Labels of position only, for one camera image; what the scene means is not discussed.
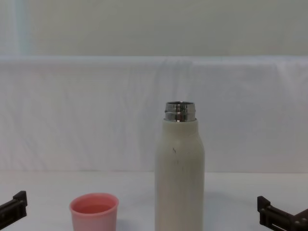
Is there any cream vacuum bottle steel neck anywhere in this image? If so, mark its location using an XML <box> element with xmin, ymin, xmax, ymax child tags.
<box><xmin>154</xmin><ymin>101</ymin><xmax>205</xmax><ymax>231</ymax></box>

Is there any pink cup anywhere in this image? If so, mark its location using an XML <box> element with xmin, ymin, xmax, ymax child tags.
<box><xmin>69</xmin><ymin>192</ymin><xmax>119</xmax><ymax>231</ymax></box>

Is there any white table cloth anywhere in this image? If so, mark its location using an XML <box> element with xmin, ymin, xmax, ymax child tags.
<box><xmin>0</xmin><ymin>169</ymin><xmax>308</xmax><ymax>231</ymax></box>

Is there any white curtain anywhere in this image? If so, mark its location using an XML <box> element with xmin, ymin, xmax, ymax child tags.
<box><xmin>0</xmin><ymin>55</ymin><xmax>308</xmax><ymax>174</ymax></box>

